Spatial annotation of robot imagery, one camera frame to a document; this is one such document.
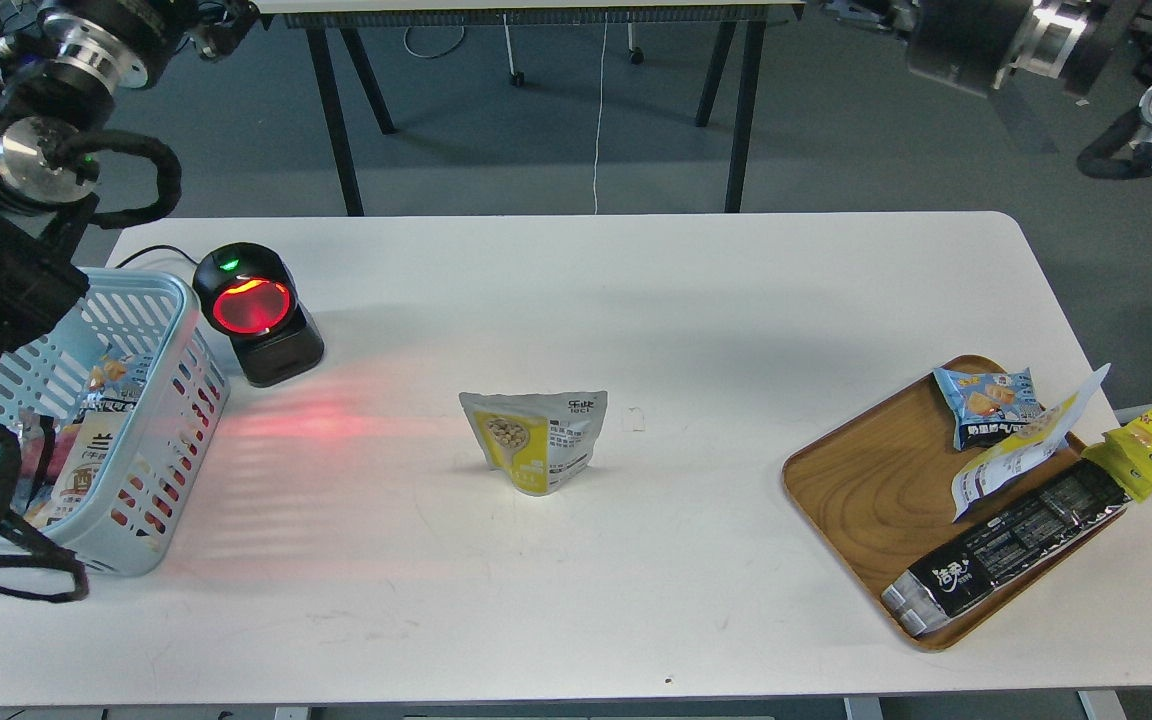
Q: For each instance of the black barcode scanner red window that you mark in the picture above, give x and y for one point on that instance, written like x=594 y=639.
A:
x=248 y=294

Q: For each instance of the blue snack packet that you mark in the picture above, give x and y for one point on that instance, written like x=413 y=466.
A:
x=987 y=407

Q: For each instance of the light blue plastic basket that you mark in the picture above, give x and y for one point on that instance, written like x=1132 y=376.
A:
x=126 y=522

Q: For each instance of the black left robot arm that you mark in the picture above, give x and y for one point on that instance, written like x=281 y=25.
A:
x=62 y=170

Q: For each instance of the wooden tray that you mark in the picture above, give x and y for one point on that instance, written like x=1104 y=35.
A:
x=878 y=490

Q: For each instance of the snack packs inside basket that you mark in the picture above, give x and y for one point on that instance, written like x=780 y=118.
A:
x=61 y=458

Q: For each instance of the yellow grey snack pouch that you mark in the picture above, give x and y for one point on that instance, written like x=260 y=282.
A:
x=538 y=441

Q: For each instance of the long black cookie package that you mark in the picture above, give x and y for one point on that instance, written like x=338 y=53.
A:
x=959 y=575

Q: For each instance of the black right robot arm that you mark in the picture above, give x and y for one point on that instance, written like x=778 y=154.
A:
x=977 y=45

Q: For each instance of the white yellow snack pouch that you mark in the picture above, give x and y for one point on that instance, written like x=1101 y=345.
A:
x=989 y=472

